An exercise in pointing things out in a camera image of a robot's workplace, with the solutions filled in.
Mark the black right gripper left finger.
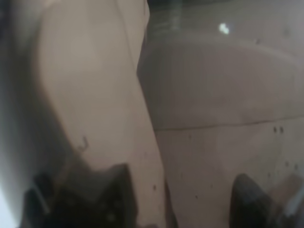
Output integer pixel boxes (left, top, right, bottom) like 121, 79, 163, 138
19, 164, 138, 228

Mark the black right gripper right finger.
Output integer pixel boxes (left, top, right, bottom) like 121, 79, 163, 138
229, 173, 304, 228

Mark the smoky transparent water bottle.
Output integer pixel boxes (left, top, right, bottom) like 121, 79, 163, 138
0, 0, 304, 228

